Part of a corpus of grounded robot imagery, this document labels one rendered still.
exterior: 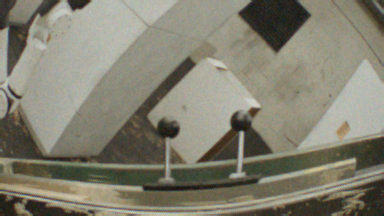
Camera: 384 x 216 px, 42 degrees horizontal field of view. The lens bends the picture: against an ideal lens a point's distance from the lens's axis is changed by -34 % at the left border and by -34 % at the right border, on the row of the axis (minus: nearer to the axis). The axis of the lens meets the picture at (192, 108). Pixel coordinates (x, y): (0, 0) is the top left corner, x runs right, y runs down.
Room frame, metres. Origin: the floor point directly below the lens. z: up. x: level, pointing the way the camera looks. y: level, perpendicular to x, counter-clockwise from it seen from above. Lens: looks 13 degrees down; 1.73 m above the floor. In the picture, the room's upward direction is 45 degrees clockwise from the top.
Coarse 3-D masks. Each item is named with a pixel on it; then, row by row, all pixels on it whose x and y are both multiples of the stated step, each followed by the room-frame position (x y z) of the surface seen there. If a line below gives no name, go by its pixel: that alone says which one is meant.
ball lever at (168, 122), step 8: (160, 120) 1.16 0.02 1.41; (168, 120) 1.16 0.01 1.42; (176, 120) 1.17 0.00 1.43; (160, 128) 1.16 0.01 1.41; (168, 128) 1.15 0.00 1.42; (176, 128) 1.16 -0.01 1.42; (160, 136) 1.16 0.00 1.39; (168, 136) 1.16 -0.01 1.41; (176, 136) 1.17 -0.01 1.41; (168, 144) 1.15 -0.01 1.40; (168, 152) 1.14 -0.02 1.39; (168, 160) 1.13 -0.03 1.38; (168, 168) 1.12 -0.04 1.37; (168, 176) 1.12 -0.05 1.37; (160, 184) 1.10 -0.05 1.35; (168, 184) 1.10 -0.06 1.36
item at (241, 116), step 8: (240, 112) 1.15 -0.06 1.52; (232, 120) 1.15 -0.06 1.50; (240, 120) 1.14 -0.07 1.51; (248, 120) 1.15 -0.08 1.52; (232, 128) 1.15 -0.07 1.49; (240, 128) 1.15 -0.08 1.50; (248, 128) 1.15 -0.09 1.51; (240, 136) 1.14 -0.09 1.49; (240, 144) 1.13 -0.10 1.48; (240, 152) 1.13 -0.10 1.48; (240, 160) 1.12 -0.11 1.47; (240, 168) 1.11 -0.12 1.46; (232, 176) 1.10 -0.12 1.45; (240, 176) 1.09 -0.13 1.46
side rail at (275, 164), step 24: (336, 144) 1.31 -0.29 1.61; (360, 144) 1.29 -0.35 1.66; (24, 168) 1.36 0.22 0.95; (48, 168) 1.35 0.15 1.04; (72, 168) 1.35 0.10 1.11; (96, 168) 1.34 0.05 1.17; (120, 168) 1.34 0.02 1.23; (144, 168) 1.34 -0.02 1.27; (192, 168) 1.33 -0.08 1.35; (216, 168) 1.32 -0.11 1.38; (264, 168) 1.31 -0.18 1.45; (288, 168) 1.31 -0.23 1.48; (360, 168) 1.29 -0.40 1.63
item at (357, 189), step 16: (368, 176) 0.73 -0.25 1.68; (0, 192) 0.74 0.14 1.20; (16, 192) 0.77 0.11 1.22; (304, 192) 0.74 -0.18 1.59; (320, 192) 0.71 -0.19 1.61; (336, 192) 0.70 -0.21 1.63; (352, 192) 0.69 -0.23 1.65; (368, 192) 0.69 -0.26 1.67; (0, 208) 0.73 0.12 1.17; (16, 208) 0.73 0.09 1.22; (32, 208) 0.73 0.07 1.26; (48, 208) 0.72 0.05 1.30; (64, 208) 0.72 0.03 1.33; (80, 208) 0.72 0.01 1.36; (96, 208) 0.73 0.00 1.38; (112, 208) 0.76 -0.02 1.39; (128, 208) 0.75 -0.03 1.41; (144, 208) 0.76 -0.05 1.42; (160, 208) 0.76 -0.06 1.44; (176, 208) 0.76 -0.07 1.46; (192, 208) 0.76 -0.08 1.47; (208, 208) 0.75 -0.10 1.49; (224, 208) 0.75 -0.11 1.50; (240, 208) 0.72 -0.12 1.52; (256, 208) 0.70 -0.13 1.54; (272, 208) 0.70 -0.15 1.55; (288, 208) 0.70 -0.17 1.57; (304, 208) 0.70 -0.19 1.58; (320, 208) 0.70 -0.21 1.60; (336, 208) 0.69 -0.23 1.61; (352, 208) 0.69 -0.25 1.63; (368, 208) 0.69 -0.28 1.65
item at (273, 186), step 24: (312, 168) 1.11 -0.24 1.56; (336, 168) 1.06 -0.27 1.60; (72, 192) 1.10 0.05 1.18; (96, 192) 1.10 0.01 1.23; (120, 192) 1.09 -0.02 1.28; (144, 192) 1.09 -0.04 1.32; (168, 192) 1.09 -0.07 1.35; (192, 192) 1.08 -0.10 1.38; (216, 192) 1.08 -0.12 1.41; (240, 192) 1.08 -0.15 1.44; (264, 192) 1.07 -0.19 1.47; (288, 192) 1.07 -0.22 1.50
